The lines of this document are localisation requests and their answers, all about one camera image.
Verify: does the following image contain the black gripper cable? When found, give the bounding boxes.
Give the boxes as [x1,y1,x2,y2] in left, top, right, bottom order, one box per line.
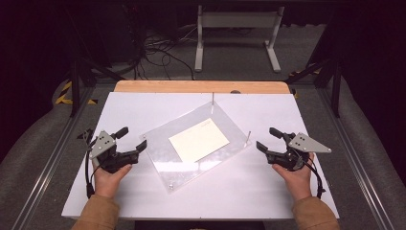
[300,152,327,199]
[77,127,98,199]

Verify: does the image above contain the black floor cables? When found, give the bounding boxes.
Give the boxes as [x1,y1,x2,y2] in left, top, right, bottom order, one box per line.
[123,4,196,81]

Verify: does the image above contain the wooden table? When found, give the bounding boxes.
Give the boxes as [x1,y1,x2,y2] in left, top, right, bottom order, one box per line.
[113,80,291,95]

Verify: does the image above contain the black metal frame leg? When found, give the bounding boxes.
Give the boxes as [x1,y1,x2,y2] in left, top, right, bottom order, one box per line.
[283,57,343,119]
[65,56,126,118]

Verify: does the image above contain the aluminium floor rail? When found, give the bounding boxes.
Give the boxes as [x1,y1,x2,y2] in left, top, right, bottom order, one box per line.
[317,87,396,230]
[11,86,96,230]

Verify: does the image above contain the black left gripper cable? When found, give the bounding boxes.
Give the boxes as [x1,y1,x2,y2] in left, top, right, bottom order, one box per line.
[77,127,98,199]

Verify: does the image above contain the person's left hand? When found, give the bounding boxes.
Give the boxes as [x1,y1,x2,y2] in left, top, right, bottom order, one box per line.
[92,158,133,199]

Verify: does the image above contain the clear acrylic frame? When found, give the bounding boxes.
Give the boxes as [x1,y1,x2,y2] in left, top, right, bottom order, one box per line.
[139,101,252,195]

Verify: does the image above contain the white board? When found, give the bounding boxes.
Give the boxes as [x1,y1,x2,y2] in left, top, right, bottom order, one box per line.
[61,91,340,221]

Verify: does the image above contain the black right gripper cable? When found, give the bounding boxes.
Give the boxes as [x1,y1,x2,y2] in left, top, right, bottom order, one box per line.
[300,152,327,199]

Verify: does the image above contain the white metal stand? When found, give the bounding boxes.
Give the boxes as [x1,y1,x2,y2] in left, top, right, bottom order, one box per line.
[193,5,285,74]

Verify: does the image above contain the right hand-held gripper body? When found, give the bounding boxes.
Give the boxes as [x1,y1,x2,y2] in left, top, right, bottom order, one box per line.
[265,131,332,172]

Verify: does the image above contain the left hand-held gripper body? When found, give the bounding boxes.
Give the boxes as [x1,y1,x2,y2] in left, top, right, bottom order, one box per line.
[89,129,141,175]

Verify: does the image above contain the cream paper card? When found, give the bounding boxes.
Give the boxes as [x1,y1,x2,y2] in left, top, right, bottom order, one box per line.
[168,117,231,164]

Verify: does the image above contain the person's right hand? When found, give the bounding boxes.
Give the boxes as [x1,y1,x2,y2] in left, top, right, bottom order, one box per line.
[271,152,316,202]

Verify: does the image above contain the yellow black floor tape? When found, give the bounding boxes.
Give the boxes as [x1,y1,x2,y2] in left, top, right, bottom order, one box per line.
[55,80,99,106]

